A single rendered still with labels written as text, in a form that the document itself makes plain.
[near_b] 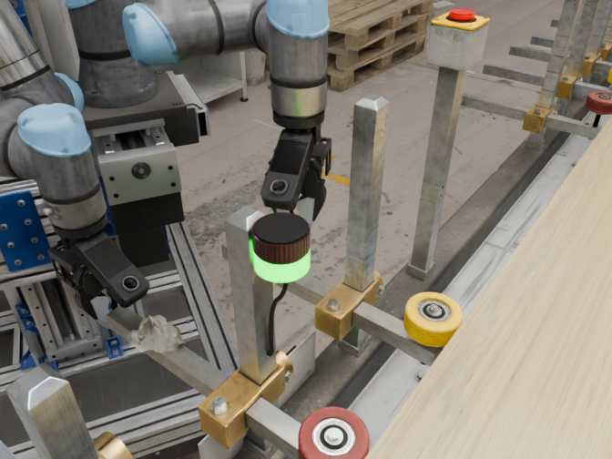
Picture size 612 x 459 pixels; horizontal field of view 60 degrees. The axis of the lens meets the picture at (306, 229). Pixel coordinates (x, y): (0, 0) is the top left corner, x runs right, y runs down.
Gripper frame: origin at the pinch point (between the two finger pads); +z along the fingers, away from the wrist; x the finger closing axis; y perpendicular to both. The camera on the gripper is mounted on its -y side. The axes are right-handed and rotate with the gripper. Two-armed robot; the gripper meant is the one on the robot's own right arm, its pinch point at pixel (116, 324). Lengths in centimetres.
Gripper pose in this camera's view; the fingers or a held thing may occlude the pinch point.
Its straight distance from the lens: 91.4
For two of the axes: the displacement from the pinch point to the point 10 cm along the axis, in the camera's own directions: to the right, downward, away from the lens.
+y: -8.0, -3.7, 4.8
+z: -0.1, 8.1, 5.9
